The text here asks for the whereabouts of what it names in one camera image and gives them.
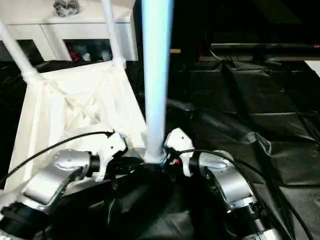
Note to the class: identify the white plastic table top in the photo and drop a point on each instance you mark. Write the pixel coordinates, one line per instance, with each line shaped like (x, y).
(50, 112)

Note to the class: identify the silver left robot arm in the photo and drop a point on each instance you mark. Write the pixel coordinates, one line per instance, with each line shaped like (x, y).
(67, 160)

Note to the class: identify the black glossy mat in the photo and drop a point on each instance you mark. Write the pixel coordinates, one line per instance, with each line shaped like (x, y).
(237, 100)

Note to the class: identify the small white jar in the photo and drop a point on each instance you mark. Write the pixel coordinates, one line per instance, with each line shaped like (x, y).
(87, 57)
(106, 57)

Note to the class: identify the small yellow label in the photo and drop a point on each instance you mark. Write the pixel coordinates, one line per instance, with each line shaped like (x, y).
(175, 51)

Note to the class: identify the red bottle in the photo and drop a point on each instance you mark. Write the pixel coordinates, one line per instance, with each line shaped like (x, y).
(74, 53)

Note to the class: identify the white sideboard cabinet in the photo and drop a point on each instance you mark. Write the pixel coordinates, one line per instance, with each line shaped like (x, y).
(82, 30)

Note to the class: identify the long black bar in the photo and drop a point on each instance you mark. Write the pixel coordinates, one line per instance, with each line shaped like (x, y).
(262, 46)

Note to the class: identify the bag of black parts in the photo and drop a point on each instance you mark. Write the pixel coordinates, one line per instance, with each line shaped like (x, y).
(65, 7)

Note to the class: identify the white flat panel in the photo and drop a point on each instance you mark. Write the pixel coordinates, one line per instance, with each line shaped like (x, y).
(313, 66)

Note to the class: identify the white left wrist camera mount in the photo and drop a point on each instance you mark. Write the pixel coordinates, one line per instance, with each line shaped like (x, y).
(112, 145)

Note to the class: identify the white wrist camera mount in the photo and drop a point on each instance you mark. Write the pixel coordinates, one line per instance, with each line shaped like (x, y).
(112, 145)
(180, 138)

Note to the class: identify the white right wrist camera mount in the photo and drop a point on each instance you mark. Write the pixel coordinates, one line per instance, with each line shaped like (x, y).
(180, 138)

